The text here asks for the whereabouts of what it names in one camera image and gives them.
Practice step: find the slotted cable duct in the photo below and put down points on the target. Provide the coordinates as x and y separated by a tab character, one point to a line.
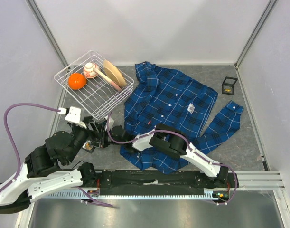
79	195

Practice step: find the left black display box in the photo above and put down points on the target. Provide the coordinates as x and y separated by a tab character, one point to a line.
95	144

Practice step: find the beige wooden plate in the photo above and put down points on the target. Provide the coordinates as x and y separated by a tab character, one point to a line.
114	74

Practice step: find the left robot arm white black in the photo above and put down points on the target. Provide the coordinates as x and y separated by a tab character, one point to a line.
44	171

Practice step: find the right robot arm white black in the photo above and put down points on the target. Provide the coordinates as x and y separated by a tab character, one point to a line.
174	144

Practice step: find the white red patterned cup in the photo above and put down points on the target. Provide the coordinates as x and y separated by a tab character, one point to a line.
89	70

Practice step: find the black display box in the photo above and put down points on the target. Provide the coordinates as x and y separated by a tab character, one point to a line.
95	144
229	82

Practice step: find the blue plaid shirt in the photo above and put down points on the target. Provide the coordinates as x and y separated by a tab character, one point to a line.
169	97

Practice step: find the white wire basket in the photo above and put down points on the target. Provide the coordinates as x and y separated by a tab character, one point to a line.
97	97

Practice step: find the wooden spoon pink handle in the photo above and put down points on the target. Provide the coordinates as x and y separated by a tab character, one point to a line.
108	80

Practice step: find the right black display box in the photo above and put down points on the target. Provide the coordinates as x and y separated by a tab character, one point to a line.
229	82

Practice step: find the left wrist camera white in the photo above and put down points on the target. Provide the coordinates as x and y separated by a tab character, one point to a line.
73	115

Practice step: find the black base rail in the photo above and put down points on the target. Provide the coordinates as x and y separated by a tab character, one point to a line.
133	181

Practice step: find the amber round brooch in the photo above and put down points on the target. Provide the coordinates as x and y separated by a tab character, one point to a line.
88	146
227	90

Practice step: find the orange bowl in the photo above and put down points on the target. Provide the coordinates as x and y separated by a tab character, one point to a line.
77	81

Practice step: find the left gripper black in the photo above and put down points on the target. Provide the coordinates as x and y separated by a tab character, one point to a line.
92	137

